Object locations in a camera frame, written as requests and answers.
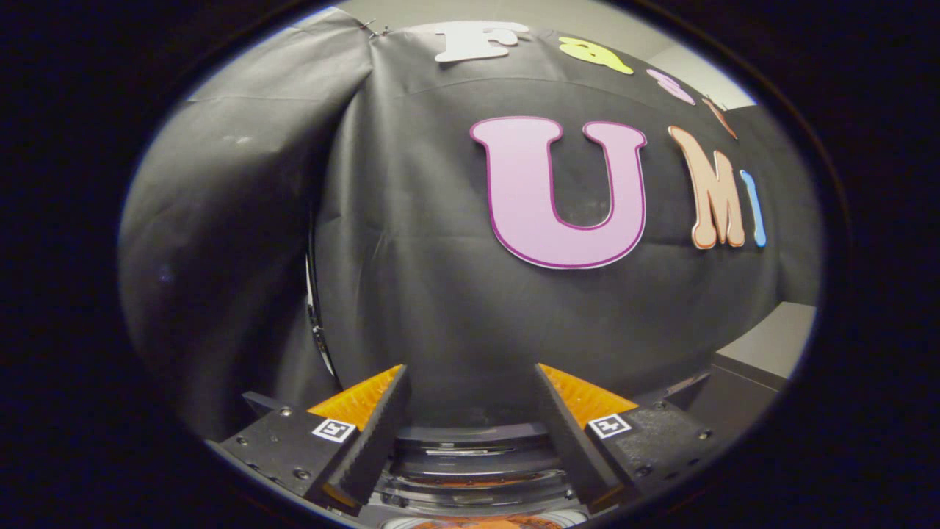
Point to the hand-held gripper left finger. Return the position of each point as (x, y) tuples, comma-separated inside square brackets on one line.
[(378, 441)]

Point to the black backdrop cloth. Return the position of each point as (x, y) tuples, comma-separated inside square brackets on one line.
[(404, 257)]

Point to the orange cloth garment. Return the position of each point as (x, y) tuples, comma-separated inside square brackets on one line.
[(477, 522)]

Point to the metal backdrop stand pole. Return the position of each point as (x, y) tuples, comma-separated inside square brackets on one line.
[(316, 323)]

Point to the grey washing machine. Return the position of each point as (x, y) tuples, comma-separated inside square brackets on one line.
[(393, 503)]

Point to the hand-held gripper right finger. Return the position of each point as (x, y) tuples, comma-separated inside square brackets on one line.
[(565, 433)]

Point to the white cabinet with dark top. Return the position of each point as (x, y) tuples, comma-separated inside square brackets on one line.
[(764, 345)]

